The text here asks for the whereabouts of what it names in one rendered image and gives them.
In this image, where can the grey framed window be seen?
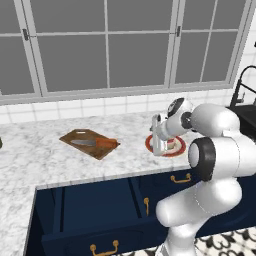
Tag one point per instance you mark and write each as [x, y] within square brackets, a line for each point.
[133, 50]

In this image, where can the brown wooden cutting board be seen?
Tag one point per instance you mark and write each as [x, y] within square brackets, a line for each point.
[88, 151]

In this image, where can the pale piece of meat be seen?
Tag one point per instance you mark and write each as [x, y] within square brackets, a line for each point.
[171, 144]

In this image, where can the black sink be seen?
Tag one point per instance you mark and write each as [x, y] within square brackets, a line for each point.
[246, 116]

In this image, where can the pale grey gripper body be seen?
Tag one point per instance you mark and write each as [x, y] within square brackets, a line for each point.
[159, 143]

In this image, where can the black tap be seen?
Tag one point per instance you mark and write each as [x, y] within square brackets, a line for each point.
[238, 90]

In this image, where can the navy cupboard door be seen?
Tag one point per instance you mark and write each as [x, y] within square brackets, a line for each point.
[141, 190]

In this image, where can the navy closed drawer front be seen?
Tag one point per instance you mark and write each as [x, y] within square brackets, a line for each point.
[166, 186]

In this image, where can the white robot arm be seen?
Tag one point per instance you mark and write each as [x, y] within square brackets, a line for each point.
[216, 156]

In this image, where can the navy open drawer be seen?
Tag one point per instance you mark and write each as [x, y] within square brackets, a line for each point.
[100, 213]

